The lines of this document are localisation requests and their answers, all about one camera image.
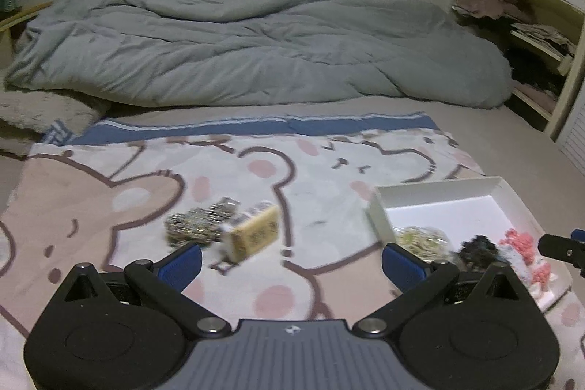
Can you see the cream shelf unit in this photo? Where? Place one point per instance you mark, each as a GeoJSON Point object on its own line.
{"type": "Point", "coordinates": [564, 70]}

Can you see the cartoon printed blanket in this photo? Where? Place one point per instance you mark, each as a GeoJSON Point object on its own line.
{"type": "Point", "coordinates": [137, 189]}

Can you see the small yellow patterned box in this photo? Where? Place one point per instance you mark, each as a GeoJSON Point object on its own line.
{"type": "Point", "coordinates": [253, 234]}

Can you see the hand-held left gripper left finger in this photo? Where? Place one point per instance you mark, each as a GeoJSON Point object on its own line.
{"type": "Point", "coordinates": [183, 263]}

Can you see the white cardboard box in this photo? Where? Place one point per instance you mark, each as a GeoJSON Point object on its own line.
{"type": "Point", "coordinates": [457, 207]}

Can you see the folded beige clothes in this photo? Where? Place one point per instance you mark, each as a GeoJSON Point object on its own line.
{"type": "Point", "coordinates": [544, 36]}

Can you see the beige fluffy pillow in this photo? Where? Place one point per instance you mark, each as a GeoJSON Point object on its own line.
{"type": "Point", "coordinates": [45, 111]}

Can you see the pink clothes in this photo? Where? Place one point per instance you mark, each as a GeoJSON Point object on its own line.
{"type": "Point", "coordinates": [491, 4]}

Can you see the wooden side table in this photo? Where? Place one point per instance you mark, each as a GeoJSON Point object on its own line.
{"type": "Point", "coordinates": [18, 22]}

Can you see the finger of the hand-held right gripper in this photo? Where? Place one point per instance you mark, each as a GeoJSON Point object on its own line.
{"type": "Point", "coordinates": [560, 248]}

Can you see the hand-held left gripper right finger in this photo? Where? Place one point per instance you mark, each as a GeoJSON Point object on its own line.
{"type": "Point", "coordinates": [402, 267]}

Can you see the grey duvet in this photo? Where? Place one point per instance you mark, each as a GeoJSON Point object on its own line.
{"type": "Point", "coordinates": [251, 52]}

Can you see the white louvered door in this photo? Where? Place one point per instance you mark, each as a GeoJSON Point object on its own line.
{"type": "Point", "coordinates": [575, 134]}

